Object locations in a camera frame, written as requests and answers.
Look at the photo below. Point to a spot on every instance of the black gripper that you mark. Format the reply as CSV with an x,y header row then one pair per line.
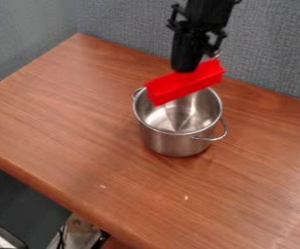
x,y
199,22

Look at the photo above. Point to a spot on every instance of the red plastic block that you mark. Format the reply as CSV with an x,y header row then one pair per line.
x,y
176,85

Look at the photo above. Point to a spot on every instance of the stainless steel pot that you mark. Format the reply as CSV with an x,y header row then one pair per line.
x,y
180,128

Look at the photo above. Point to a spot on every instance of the white object at corner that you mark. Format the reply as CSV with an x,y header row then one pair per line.
x,y
10,241

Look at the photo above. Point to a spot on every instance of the wooden table leg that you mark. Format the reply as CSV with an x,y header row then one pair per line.
x,y
79,234

